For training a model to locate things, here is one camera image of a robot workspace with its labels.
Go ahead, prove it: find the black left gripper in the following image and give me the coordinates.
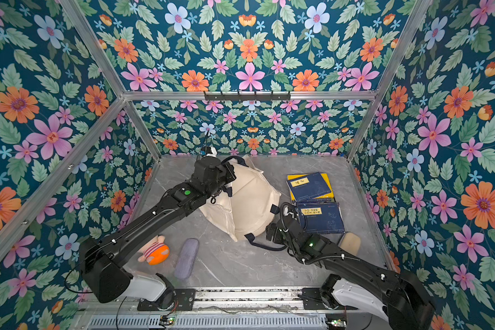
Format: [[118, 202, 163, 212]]
[[201, 162, 236, 202]]

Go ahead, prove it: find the navy book yellow label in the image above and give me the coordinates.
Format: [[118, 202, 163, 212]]
[[287, 172, 334, 203], [297, 202, 345, 235]]

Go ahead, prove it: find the cream canvas tote bag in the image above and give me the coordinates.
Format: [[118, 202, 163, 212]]
[[199, 156, 285, 252]]

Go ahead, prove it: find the yellow spine book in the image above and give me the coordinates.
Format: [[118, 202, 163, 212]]
[[287, 172, 336, 203]]

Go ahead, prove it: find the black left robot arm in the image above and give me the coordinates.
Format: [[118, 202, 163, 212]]
[[79, 156, 236, 309]]

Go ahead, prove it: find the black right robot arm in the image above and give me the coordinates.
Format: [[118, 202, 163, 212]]
[[266, 203, 436, 329]]

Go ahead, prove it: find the beige pouch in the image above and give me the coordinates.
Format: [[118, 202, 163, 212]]
[[338, 232, 362, 256]]

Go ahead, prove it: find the purple pouch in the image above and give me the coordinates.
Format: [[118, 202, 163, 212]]
[[174, 238, 199, 281]]

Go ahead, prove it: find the plush doll toy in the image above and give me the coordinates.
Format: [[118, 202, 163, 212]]
[[138, 235, 170, 265]]

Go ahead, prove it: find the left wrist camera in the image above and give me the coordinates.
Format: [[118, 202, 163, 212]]
[[200, 146, 218, 158]]

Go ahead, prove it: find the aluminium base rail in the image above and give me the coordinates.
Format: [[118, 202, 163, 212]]
[[71, 287, 390, 329]]

